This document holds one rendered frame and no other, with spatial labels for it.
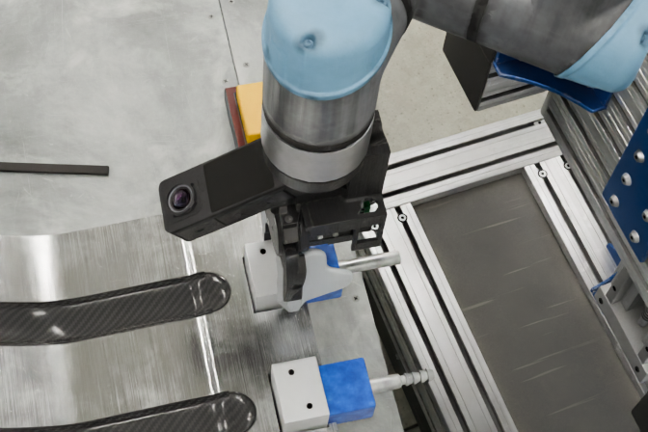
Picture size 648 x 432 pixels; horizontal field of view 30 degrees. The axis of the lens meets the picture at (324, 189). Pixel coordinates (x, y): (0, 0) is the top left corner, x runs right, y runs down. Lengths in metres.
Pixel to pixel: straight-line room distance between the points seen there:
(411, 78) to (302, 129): 1.48
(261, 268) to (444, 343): 0.77
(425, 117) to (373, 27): 1.49
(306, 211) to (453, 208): 0.99
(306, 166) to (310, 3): 0.13
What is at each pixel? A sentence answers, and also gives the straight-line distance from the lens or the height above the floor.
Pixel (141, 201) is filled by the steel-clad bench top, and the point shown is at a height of 0.80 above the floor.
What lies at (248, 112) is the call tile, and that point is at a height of 0.84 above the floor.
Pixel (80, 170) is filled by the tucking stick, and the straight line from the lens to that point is 1.18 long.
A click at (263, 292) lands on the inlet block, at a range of 0.99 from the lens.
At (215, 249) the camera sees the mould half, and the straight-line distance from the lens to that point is 1.04.
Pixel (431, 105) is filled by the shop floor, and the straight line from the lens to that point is 2.21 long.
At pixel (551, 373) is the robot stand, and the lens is 1.78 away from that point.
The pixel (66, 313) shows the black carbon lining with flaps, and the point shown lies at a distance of 1.03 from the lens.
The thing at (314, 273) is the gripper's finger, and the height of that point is 0.96.
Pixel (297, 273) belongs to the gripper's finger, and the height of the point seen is 1.00.
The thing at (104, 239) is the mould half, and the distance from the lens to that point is 1.05.
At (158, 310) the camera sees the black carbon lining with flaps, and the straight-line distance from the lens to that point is 1.02.
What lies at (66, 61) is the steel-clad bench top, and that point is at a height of 0.80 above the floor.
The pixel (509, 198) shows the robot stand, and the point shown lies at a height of 0.21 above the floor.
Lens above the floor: 1.82
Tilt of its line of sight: 60 degrees down
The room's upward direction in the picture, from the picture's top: 7 degrees clockwise
